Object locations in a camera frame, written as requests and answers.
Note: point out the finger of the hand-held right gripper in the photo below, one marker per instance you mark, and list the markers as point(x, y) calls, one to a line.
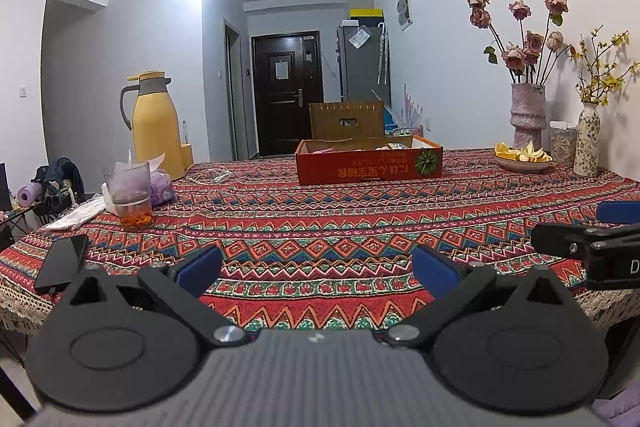
point(620, 213)
point(555, 237)

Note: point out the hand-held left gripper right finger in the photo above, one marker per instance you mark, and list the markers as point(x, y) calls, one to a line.
point(435, 269)

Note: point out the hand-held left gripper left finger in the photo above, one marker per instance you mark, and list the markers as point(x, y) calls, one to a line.
point(200, 269)

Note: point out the red cardboard box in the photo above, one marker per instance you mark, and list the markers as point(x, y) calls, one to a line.
point(360, 169)

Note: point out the pile of snack packets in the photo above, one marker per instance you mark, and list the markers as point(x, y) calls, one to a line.
point(390, 148)

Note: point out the white bowl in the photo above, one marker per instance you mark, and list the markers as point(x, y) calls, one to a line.
point(522, 166)

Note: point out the floral print vase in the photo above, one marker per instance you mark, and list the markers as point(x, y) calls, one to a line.
point(586, 142)

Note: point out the pile of orange peels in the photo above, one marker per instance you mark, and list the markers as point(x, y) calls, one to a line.
point(525, 153)

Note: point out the clear cereal jar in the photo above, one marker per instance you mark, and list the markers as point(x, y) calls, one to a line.
point(562, 144)

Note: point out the purple tissue pack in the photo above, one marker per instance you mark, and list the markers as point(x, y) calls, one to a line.
point(162, 187)

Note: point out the glass cup with tea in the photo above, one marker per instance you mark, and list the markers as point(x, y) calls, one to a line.
point(130, 202)

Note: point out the pink ceramic vase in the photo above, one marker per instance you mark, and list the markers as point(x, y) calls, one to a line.
point(527, 117)

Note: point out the yellow flower branches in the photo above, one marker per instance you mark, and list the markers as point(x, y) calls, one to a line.
point(597, 82)

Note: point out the white plastic bag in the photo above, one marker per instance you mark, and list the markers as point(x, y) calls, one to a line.
point(75, 217)

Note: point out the black phone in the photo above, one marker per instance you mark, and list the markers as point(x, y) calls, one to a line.
point(62, 262)

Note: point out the thin mop stick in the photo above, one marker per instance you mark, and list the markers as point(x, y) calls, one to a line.
point(185, 132)

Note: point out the storage cart with bottles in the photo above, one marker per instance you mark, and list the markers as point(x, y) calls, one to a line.
point(406, 132)

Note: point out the yellow thermos jug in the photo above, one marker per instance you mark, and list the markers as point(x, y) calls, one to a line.
point(155, 132)

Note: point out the dark clothes pile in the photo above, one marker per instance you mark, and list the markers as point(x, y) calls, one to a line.
point(60, 182)

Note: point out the purple rolled mat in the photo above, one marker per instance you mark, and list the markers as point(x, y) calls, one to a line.
point(31, 195)

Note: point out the dark entrance door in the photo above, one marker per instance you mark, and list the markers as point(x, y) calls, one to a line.
point(287, 107)

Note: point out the dried pink roses bouquet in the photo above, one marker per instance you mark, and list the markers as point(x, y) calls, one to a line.
point(525, 52)

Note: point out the paper notice on door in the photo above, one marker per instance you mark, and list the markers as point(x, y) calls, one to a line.
point(282, 71)

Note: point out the grey refrigerator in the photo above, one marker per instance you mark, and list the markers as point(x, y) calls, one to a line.
point(362, 67)

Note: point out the white folded umbrella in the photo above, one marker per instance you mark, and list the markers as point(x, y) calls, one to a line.
point(383, 52)

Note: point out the paper sheet on refrigerator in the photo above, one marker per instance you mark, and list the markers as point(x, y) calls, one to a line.
point(359, 38)

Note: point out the yellow box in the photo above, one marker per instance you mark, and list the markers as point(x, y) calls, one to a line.
point(366, 14)

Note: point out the white light switch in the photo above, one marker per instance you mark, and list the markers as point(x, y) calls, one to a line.
point(23, 92)

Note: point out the framed wall picture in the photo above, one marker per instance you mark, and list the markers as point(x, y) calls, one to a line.
point(406, 8)

